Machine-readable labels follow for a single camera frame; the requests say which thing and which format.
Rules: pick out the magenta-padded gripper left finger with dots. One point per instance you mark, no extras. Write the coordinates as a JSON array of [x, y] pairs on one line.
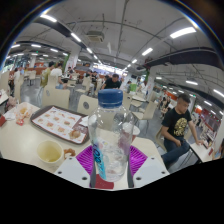
[[71, 171]]

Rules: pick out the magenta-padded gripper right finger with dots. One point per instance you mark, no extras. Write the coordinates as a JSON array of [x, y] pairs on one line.
[[151, 171]]

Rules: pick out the fried food piece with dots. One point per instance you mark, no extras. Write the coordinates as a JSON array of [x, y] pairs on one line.
[[69, 152], [75, 134]]

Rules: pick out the white paper cup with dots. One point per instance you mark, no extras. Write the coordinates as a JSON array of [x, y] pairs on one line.
[[49, 152]]

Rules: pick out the flat round red coaster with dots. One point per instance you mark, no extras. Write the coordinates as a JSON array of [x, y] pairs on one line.
[[105, 185]]

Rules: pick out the white round lid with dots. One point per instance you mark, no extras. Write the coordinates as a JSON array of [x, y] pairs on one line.
[[136, 130]]

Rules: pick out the person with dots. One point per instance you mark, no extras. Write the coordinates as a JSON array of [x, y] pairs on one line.
[[176, 126], [112, 82], [165, 105], [57, 74], [46, 76]]

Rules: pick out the printed paper tray liner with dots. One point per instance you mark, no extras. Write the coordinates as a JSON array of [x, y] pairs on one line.
[[56, 121]]

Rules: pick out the white dining table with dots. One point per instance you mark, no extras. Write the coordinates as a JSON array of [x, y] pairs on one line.
[[201, 151]]

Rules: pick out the clear bottle with blue cap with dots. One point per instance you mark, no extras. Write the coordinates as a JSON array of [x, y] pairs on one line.
[[110, 133]]

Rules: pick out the beige chair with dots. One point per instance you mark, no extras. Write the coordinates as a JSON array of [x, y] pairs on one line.
[[148, 111], [55, 97], [87, 105]]

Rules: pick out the brown food tray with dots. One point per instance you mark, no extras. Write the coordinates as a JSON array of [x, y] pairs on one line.
[[36, 116]]

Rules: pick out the clear plastic food bag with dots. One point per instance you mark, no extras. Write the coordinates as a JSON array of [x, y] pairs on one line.
[[23, 111]]

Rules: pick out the ceiling air conditioner unit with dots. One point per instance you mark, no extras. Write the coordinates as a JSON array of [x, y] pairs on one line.
[[95, 36]]

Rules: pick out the group of ceiling lights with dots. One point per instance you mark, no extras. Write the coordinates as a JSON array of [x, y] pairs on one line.
[[182, 32]]

